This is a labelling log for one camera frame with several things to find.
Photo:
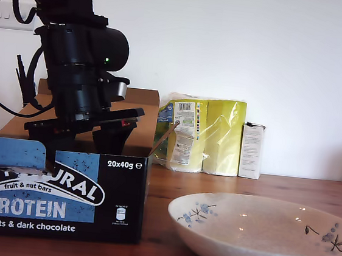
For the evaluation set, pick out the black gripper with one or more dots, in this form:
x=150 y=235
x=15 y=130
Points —
x=78 y=106

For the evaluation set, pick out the black and blue snackbar carton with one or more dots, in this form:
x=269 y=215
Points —
x=70 y=184

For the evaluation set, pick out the small white printed carton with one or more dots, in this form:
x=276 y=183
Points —
x=250 y=154

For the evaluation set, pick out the white floral ceramic plate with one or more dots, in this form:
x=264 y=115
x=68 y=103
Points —
x=255 y=253

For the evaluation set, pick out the yellow-green paper towel pack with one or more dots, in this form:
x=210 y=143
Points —
x=218 y=139

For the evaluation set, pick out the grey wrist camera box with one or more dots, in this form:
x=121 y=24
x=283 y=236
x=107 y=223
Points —
x=120 y=89

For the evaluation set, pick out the white light switch plate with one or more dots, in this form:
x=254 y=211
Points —
x=4 y=22

